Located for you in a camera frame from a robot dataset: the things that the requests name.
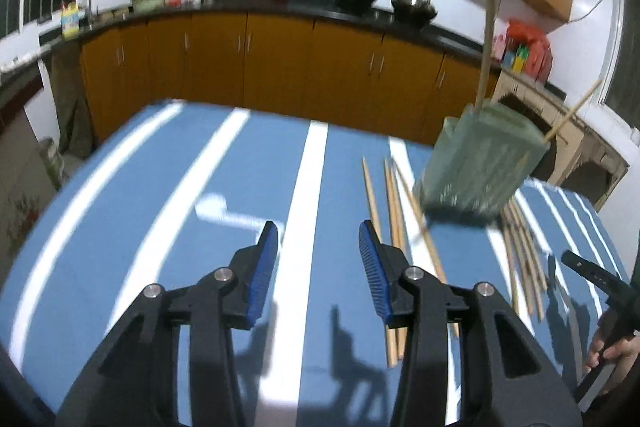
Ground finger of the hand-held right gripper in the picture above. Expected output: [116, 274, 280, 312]
[561, 250, 640, 304]

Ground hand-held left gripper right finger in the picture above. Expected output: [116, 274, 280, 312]
[358, 220, 584, 427]

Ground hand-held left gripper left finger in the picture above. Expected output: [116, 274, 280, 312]
[55, 221, 280, 427]

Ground wooden chopstick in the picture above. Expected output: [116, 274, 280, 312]
[387, 162, 407, 253]
[391, 157, 460, 339]
[383, 158, 408, 360]
[542, 79, 603, 142]
[361, 158, 399, 367]
[475, 0, 500, 114]

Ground bundle of wooden chopsticks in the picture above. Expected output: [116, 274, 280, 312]
[500, 199, 547, 322]

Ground green perforated utensil holder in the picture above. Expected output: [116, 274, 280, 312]
[412, 102, 551, 228]

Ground person's right hand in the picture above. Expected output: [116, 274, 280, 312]
[585, 334, 640, 389]

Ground blue striped tablecloth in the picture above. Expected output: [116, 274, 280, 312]
[0, 99, 632, 427]

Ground orange lower kitchen cabinets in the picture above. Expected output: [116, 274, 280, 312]
[80, 12, 501, 148]

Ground dark framed window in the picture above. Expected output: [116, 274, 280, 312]
[601, 0, 640, 130]

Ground colourful small bottles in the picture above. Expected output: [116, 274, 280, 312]
[509, 44, 532, 72]

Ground red bags pile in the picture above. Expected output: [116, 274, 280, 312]
[506, 19, 554, 82]

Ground black kitchen countertop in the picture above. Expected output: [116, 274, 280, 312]
[0, 0, 566, 100]

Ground yellow detergent bottle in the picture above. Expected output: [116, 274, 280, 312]
[61, 2, 84, 40]

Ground white wall cable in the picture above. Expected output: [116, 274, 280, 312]
[569, 0, 617, 26]

